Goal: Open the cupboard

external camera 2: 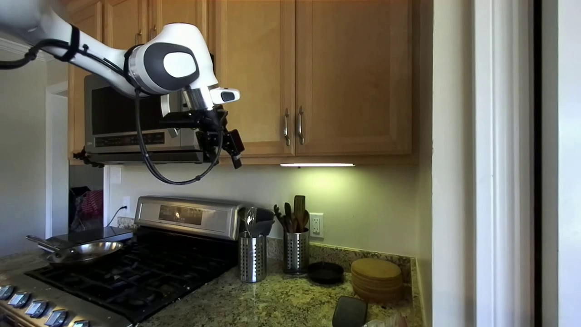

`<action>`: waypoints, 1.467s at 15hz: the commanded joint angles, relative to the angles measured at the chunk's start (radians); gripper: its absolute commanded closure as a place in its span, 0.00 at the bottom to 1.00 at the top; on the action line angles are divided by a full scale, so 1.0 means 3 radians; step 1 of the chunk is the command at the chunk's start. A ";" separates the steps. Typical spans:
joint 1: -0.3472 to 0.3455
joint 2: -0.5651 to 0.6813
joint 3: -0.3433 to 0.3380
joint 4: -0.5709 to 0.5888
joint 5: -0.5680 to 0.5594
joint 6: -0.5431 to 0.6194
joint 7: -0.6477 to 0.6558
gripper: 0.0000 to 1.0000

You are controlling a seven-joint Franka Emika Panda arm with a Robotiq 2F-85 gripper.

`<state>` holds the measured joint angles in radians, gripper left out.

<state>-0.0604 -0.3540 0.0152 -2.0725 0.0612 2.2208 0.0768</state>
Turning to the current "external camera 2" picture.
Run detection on white crumpled item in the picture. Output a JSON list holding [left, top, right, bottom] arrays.
[[363, 312, 409, 327]]

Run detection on stainless steel gas stove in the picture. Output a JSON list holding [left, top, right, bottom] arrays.
[[0, 195, 276, 327]]

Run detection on under-cabinet light strip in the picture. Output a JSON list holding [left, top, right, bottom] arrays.
[[280, 163, 356, 168]]

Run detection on bunch of black and steel utensils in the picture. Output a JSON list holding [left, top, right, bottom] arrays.
[[240, 206, 276, 238]]

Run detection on black cable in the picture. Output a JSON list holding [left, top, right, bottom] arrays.
[[106, 205, 128, 228]]

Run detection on black stove burner grates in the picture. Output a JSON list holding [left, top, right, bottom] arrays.
[[25, 229, 238, 324]]

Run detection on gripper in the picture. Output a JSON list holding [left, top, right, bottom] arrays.
[[196, 107, 246, 170]]

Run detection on microwave door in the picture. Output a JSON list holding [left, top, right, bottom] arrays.
[[84, 75, 182, 153]]

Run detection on bunch of wooden utensils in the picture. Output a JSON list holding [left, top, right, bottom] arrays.
[[273, 195, 310, 233]]

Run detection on black flat object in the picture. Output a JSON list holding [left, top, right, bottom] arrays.
[[332, 296, 369, 327]]

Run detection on wooden wall cupboard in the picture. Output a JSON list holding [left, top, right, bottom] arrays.
[[68, 0, 421, 166]]

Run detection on stack of cork trivets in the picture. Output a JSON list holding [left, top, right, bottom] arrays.
[[350, 258, 404, 303]]

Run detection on wide wooden cupboard door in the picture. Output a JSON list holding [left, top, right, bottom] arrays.
[[295, 0, 413, 156]]

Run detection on steel frying pan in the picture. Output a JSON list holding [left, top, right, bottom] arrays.
[[26, 234, 124, 267]]

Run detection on stainless steel microwave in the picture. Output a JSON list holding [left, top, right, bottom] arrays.
[[84, 74, 215, 164]]

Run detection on perforated steel utensil holder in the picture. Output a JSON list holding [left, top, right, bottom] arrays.
[[283, 228, 310, 275], [239, 231, 267, 283]]

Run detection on small wooden cupboard door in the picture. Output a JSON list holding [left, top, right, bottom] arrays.
[[103, 0, 148, 50], [149, 0, 209, 42]]

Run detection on small black skillet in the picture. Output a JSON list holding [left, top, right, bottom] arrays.
[[307, 261, 345, 286]]

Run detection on narrow wooden cupboard door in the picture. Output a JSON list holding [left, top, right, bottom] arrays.
[[213, 0, 296, 158]]

